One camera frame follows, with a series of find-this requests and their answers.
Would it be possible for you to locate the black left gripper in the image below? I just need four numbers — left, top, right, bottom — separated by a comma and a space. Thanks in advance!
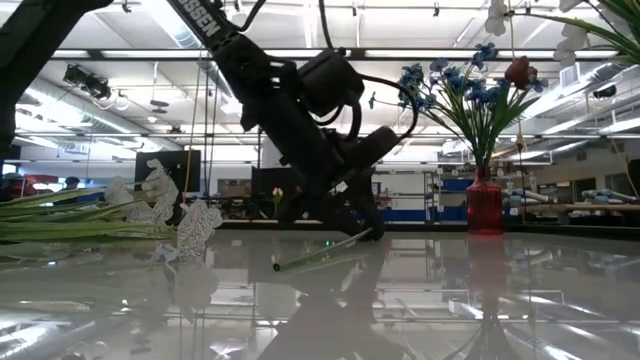
277, 117, 387, 242

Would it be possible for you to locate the black tulip with bare stem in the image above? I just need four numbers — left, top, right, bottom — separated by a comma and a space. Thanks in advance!
272, 219, 386, 274

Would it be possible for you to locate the red tulip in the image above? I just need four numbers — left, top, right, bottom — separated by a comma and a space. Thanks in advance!
504, 55, 539, 90

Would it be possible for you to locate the white flower bunch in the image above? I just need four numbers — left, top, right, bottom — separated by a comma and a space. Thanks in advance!
0, 157, 224, 264
483, 0, 640, 69

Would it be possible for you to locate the red glass vase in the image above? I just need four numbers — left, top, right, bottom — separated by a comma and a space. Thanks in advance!
465, 167, 505, 236

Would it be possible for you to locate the black distant monitor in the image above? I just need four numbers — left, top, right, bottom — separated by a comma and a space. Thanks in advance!
251, 166, 290, 221
134, 149, 202, 194

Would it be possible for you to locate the blue storage bin shelf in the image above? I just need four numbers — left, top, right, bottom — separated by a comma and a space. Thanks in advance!
439, 177, 471, 222

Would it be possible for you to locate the distant wooden work table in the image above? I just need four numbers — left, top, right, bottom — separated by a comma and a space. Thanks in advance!
504, 201, 640, 226

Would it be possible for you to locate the white ceiling air vent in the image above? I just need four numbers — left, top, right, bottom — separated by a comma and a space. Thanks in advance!
559, 63, 581, 89

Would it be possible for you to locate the black ceiling spotlight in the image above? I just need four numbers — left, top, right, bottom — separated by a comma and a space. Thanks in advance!
62, 63, 114, 101

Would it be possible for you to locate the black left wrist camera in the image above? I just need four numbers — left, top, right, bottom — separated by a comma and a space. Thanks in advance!
344, 124, 402, 171

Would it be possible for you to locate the black overhead frame bar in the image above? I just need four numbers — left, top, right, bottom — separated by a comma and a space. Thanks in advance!
49, 47, 640, 62

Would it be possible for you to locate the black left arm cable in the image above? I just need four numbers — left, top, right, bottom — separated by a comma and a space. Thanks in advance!
317, 0, 420, 142

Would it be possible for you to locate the black table frame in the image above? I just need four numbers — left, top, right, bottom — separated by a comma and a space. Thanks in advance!
219, 219, 640, 241

